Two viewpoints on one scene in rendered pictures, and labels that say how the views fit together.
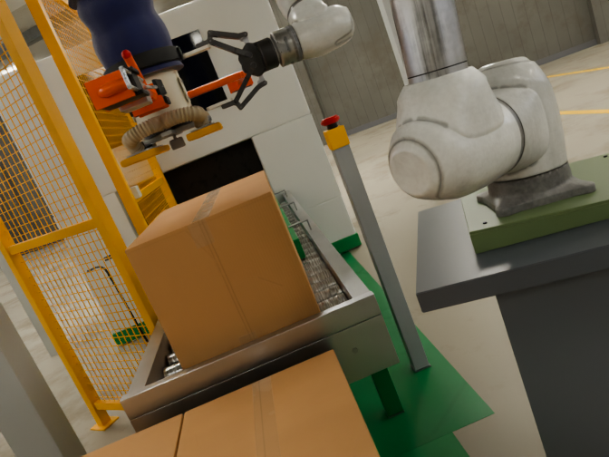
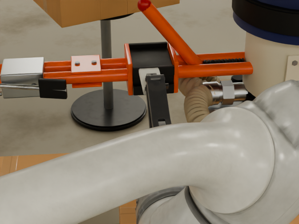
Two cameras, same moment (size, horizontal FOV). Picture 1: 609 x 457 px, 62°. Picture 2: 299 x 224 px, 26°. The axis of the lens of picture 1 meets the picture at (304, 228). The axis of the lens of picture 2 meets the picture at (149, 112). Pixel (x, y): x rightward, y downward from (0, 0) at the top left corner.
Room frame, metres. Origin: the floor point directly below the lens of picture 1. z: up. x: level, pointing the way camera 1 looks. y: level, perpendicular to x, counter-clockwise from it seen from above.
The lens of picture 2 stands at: (1.30, -0.74, 1.78)
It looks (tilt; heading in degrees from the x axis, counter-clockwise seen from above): 31 degrees down; 88
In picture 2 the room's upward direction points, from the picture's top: straight up
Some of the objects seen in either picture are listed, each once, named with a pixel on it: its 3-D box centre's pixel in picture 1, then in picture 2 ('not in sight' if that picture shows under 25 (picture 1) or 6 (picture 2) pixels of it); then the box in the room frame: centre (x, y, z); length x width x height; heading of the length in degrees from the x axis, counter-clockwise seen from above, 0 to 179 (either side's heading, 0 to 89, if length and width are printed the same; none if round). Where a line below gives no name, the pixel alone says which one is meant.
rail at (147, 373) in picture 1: (188, 289); not in sight; (2.38, 0.63, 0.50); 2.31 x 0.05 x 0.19; 3
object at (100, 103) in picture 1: (114, 91); not in sight; (0.99, 0.23, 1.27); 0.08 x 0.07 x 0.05; 4
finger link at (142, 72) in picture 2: (197, 51); (151, 81); (1.33, 0.08, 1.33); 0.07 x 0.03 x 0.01; 94
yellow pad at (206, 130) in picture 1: (204, 126); not in sight; (1.60, 0.17, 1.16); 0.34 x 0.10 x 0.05; 4
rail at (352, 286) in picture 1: (314, 238); not in sight; (2.41, -0.02, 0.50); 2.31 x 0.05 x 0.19; 3
